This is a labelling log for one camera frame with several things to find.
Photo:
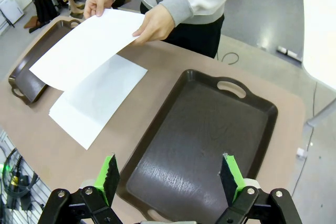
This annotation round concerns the white box cabinet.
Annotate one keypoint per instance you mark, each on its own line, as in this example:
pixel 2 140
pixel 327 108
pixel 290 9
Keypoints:
pixel 10 6

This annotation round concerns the person's left hand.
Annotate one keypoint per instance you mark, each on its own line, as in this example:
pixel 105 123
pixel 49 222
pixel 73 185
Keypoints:
pixel 157 24

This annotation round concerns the black backpack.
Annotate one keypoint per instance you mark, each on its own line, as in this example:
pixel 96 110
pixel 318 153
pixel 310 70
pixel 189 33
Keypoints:
pixel 44 9

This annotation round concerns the white A4 paper sheet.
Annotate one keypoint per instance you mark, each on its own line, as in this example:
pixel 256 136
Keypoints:
pixel 86 48

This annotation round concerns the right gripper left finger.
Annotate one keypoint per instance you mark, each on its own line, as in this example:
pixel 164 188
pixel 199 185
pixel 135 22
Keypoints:
pixel 109 179

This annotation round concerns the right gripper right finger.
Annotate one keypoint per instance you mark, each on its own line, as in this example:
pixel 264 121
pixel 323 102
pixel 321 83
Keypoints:
pixel 231 179

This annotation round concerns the small white plug adapter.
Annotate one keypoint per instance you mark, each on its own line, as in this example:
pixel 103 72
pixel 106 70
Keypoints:
pixel 301 152

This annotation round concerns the person's right hand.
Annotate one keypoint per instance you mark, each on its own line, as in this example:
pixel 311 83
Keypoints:
pixel 98 1

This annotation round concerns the white power strip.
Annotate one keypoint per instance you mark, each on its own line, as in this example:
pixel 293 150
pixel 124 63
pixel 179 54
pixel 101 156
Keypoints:
pixel 291 53

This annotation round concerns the white table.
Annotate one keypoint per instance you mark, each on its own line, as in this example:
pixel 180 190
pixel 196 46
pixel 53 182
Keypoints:
pixel 320 24

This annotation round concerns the white A4 paper stack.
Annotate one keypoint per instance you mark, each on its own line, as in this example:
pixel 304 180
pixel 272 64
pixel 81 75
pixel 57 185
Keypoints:
pixel 99 108

